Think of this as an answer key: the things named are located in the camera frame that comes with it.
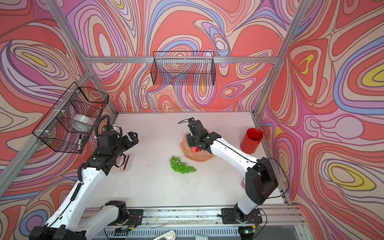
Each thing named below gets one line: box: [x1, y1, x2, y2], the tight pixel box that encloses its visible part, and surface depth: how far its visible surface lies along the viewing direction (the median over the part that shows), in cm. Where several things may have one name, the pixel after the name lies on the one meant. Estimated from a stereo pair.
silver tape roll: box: [71, 114, 95, 126], surface depth 75 cm
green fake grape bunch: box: [168, 156, 197, 174], surface depth 88 cm
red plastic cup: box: [240, 128, 264, 155], surface depth 92 cm
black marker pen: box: [78, 134, 82, 153], surface depth 73 cm
